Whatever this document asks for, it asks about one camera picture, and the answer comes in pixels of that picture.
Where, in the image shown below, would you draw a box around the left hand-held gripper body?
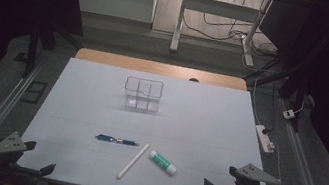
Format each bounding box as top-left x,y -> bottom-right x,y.
0,128 -> 49,185

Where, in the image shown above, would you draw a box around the blue pen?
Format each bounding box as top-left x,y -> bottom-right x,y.
94,133 -> 141,148

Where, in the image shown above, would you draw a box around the white pen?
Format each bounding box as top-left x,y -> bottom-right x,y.
116,138 -> 151,184

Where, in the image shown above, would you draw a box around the clear plastic organizer box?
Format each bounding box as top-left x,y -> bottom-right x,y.
121,75 -> 165,114

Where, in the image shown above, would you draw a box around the white power strip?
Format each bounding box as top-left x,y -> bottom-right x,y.
251,123 -> 279,155

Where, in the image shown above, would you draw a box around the green and white glue stick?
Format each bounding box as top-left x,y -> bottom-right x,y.
146,149 -> 181,177

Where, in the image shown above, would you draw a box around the black floor plate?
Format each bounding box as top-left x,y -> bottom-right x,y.
20,78 -> 48,107

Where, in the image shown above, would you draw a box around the white table cover sheet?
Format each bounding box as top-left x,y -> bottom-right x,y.
14,51 -> 288,185

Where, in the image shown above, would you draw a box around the small white adapter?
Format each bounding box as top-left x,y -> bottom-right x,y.
282,107 -> 296,121

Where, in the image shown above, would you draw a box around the black stand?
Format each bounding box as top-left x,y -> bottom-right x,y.
21,9 -> 87,88
237,0 -> 329,138

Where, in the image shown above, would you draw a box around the wooden table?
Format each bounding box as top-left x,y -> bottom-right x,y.
73,46 -> 250,92

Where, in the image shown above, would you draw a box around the tangled black floor cables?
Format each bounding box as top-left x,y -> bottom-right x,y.
178,0 -> 286,58

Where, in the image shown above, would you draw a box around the white desk frame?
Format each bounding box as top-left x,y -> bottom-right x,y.
168,0 -> 274,70

